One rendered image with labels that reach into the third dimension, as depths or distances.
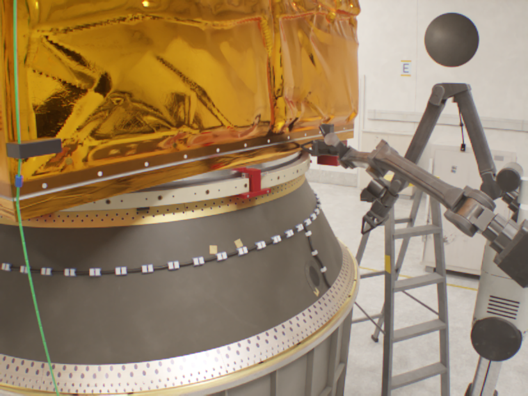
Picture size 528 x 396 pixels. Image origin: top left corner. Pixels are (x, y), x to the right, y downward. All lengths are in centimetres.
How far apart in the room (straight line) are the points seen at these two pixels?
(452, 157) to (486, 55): 428
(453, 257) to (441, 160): 110
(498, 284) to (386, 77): 783
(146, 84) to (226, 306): 72
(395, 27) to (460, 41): 135
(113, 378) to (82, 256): 38
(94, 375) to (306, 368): 77
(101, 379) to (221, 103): 91
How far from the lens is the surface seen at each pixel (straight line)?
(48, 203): 99
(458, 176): 468
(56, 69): 94
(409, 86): 877
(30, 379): 140
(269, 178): 147
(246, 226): 142
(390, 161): 125
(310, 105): 185
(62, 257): 135
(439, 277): 271
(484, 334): 137
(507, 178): 123
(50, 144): 90
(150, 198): 126
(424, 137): 156
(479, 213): 110
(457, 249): 488
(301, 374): 162
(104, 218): 132
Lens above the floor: 199
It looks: 14 degrees down
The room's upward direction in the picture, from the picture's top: straight up
